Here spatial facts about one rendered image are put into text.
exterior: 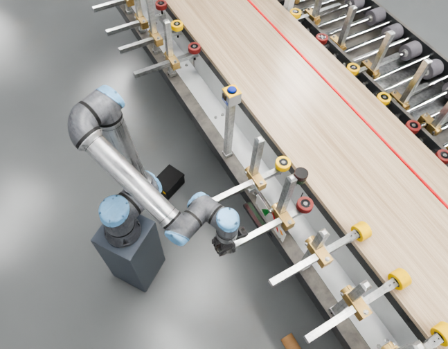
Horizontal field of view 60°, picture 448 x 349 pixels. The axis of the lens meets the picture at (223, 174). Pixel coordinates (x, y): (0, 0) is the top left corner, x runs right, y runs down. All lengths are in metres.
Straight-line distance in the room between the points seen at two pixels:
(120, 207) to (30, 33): 2.86
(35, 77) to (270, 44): 2.24
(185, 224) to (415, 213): 1.14
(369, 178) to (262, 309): 1.10
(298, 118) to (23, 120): 2.34
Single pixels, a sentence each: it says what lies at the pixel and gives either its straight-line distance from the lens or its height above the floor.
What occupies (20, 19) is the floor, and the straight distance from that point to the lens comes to 4.68.
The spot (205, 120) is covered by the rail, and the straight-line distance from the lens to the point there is 2.40.
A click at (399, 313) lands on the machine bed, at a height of 0.82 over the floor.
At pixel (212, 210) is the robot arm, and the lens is 1.51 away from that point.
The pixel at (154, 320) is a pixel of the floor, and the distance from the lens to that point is 2.61.
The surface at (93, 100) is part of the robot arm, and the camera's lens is 1.55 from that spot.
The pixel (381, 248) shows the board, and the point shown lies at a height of 0.90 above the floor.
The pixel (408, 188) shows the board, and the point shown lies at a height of 0.90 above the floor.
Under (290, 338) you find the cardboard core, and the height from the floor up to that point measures 0.08.
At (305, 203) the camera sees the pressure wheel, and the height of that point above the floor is 0.91.
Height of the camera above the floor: 2.54
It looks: 58 degrees down
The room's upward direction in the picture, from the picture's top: 4 degrees clockwise
